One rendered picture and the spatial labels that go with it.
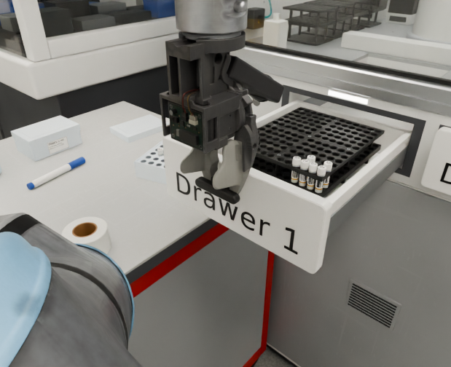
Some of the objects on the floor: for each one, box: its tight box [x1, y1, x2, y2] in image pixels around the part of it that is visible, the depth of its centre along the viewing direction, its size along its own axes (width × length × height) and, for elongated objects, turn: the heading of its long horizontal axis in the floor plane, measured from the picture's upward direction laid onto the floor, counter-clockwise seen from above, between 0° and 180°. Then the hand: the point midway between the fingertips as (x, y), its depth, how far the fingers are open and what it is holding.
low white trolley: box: [0, 101, 275, 367], centre depth 107 cm, size 58×62×76 cm
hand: (225, 183), depth 54 cm, fingers open, 3 cm apart
